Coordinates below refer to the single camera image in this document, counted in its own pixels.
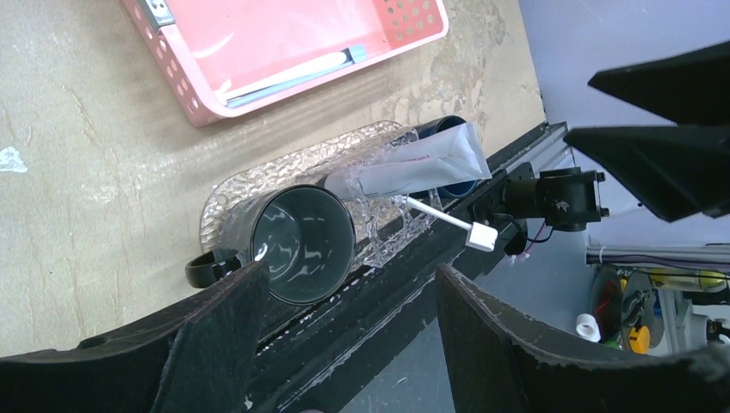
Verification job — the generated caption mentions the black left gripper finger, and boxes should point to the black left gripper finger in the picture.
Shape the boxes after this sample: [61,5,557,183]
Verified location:
[565,125,729,222]
[588,41,729,126]
[436,264,729,412]
[1,262,269,412]

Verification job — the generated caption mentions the dark blue mug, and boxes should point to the dark blue mug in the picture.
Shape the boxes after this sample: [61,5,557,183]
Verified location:
[415,115,492,200]

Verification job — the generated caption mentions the pink perforated plastic basket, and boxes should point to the pink perforated plastic basket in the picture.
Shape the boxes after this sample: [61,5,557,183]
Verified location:
[126,1,449,127]

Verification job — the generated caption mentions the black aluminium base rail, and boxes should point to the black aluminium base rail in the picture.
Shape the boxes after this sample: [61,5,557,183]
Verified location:
[244,120,610,413]

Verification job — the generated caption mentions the dark green mug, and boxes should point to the dark green mug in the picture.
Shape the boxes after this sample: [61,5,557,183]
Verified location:
[185,184,356,305]

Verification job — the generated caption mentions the clear textured oval tray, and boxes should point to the clear textured oval tray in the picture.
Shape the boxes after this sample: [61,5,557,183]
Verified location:
[199,120,403,252]

